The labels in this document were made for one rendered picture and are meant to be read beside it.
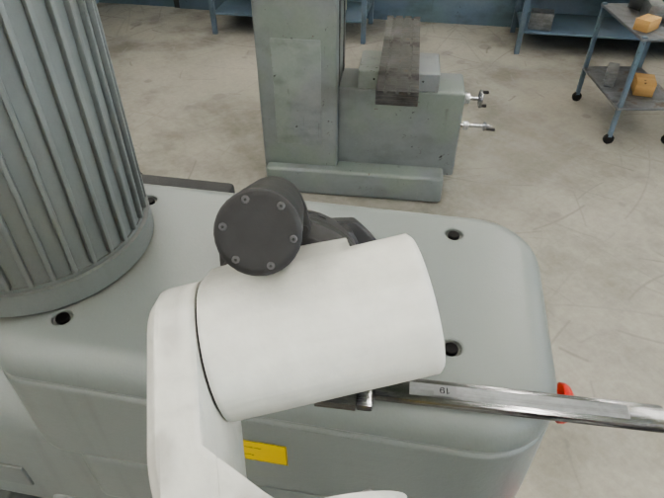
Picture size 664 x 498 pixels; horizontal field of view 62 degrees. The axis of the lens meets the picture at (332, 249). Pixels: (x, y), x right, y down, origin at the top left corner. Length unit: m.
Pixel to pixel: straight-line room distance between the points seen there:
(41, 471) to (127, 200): 0.35
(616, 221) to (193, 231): 3.69
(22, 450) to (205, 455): 0.50
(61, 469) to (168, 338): 0.49
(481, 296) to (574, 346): 2.66
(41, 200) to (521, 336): 0.38
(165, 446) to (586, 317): 3.17
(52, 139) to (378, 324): 0.30
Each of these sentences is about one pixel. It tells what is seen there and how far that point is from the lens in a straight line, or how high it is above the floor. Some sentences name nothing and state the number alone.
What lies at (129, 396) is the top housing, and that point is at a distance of 0.49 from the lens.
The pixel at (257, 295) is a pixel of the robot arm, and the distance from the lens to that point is 0.23.
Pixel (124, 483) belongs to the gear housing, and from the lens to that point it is 0.66.
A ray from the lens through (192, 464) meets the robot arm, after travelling 0.21.
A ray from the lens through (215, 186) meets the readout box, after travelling 0.93.
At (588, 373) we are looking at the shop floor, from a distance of 3.06.
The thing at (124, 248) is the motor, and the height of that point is 1.92.
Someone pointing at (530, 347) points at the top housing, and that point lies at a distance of 0.47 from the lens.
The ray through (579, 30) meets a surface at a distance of 6.66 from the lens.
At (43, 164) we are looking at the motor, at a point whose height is 2.02.
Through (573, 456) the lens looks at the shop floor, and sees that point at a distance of 2.76.
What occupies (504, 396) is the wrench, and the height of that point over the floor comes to 1.90.
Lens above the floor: 2.23
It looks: 40 degrees down
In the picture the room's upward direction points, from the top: straight up
